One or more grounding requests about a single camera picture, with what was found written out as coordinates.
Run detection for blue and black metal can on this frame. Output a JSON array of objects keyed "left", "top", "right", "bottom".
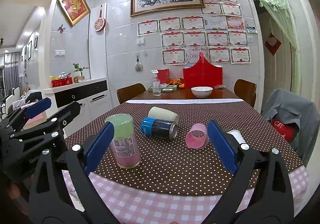
[{"left": 140, "top": 117, "right": 178, "bottom": 141}]

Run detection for red box on sideboard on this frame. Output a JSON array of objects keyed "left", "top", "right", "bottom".
[{"left": 51, "top": 75, "right": 73, "bottom": 88}]

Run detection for red CAT cushion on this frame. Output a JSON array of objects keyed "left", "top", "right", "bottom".
[{"left": 271, "top": 117, "right": 299, "bottom": 143}]

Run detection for white ceramic bowl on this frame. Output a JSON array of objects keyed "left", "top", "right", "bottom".
[{"left": 191, "top": 87, "right": 213, "bottom": 98}]

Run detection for clear spray bottle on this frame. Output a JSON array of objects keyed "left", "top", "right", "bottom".
[{"left": 151, "top": 69, "right": 161, "bottom": 96}]

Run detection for white door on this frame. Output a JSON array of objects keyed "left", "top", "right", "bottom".
[{"left": 258, "top": 12, "right": 292, "bottom": 104}]

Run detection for small red gift bag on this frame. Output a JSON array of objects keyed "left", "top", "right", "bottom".
[{"left": 157, "top": 69, "right": 170, "bottom": 84}]

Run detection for brown polka dot tablecloth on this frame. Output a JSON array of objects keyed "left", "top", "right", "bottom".
[{"left": 66, "top": 102, "right": 303, "bottom": 196}]

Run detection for grey jacket on chair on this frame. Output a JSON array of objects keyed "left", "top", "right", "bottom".
[{"left": 263, "top": 88, "right": 319, "bottom": 166}]

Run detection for green box on table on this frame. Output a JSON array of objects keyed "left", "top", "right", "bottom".
[{"left": 148, "top": 84, "right": 178, "bottom": 91}]

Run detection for wooden dining table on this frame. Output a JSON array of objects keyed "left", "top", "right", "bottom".
[{"left": 132, "top": 88, "right": 239, "bottom": 100}]

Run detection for large red gift box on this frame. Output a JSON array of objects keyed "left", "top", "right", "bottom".
[{"left": 183, "top": 52, "right": 223, "bottom": 88}]

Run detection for pink checkered tablecloth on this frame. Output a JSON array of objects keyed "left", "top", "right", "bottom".
[{"left": 62, "top": 166, "right": 309, "bottom": 223}]

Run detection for small potted green plant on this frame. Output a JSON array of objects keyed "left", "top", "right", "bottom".
[{"left": 73, "top": 63, "right": 89, "bottom": 83}]

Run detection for green door curtain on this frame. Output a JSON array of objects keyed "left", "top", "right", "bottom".
[{"left": 253, "top": 0, "right": 296, "bottom": 97}]

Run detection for red round wall ornament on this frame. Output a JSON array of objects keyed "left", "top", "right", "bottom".
[{"left": 94, "top": 8, "right": 106, "bottom": 32}]

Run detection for hanging round brush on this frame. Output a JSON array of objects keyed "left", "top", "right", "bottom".
[{"left": 135, "top": 56, "right": 143, "bottom": 72}]

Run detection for left wooden chair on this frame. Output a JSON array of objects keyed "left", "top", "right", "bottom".
[{"left": 117, "top": 83, "right": 146, "bottom": 104}]

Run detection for orange snack packets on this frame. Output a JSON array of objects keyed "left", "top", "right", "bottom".
[{"left": 169, "top": 78, "right": 185, "bottom": 89}]

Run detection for white and black sideboard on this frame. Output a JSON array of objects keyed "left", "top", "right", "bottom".
[{"left": 42, "top": 77, "right": 112, "bottom": 138}]

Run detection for pink and green glass jar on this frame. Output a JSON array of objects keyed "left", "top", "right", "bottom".
[{"left": 105, "top": 114, "right": 141, "bottom": 169}]

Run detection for red diamond door decoration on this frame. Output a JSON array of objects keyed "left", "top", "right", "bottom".
[{"left": 264, "top": 33, "right": 281, "bottom": 55}]

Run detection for pink plastic cup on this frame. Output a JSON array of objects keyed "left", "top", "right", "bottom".
[{"left": 185, "top": 123, "right": 209, "bottom": 149}]

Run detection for right wooden chair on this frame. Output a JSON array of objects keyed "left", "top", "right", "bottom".
[{"left": 234, "top": 79, "right": 257, "bottom": 107}]

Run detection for cream fuzzy cup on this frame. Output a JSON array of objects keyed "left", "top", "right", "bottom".
[{"left": 148, "top": 107, "right": 179, "bottom": 124}]

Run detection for wall light switch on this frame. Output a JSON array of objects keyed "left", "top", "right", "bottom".
[{"left": 55, "top": 50, "right": 66, "bottom": 57}]

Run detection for white paper cup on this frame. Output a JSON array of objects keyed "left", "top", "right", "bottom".
[{"left": 227, "top": 129, "right": 246, "bottom": 144}]

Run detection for wooden chair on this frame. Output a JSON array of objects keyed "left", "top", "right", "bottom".
[
  {"left": 234, "top": 79, "right": 257, "bottom": 107},
  {"left": 117, "top": 83, "right": 146, "bottom": 104}
]

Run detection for gold framed red calligraphy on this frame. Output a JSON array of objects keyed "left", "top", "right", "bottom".
[{"left": 57, "top": 0, "right": 91, "bottom": 27}]

